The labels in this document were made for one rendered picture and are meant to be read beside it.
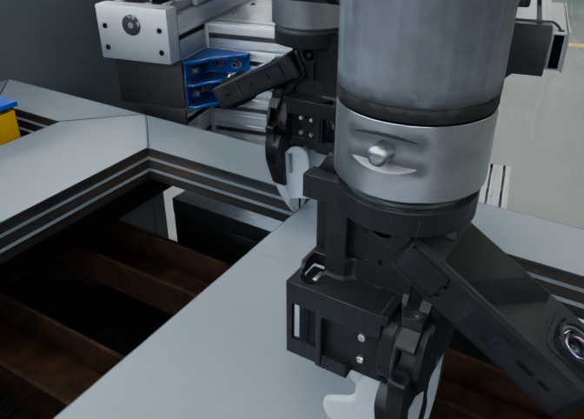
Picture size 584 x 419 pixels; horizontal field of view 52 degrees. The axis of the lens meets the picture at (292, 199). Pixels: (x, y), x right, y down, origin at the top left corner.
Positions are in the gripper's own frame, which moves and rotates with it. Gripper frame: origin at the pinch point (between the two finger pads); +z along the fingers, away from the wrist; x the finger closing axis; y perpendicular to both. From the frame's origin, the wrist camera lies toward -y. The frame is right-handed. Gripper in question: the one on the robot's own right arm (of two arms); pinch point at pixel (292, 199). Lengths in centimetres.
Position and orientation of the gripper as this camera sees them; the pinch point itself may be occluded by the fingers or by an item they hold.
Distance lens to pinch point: 68.5
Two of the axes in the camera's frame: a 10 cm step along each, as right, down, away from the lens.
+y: 8.5, 2.6, -4.5
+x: 5.2, -4.2, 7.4
